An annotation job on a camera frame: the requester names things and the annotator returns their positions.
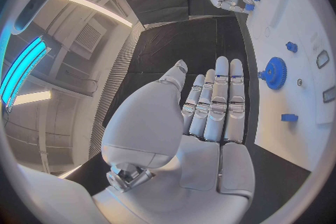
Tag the glowing light bar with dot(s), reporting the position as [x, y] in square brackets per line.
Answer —
[21, 74]

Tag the white task board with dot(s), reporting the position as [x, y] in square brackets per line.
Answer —
[288, 60]

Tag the blue plug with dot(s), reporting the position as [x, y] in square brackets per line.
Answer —
[249, 7]

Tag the blue gear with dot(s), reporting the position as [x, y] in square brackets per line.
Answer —
[274, 76]

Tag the blue block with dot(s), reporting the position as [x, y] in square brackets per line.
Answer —
[289, 117]

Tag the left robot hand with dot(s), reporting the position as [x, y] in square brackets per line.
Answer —
[168, 165]

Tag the blue knob peg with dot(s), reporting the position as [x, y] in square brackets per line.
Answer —
[292, 47]

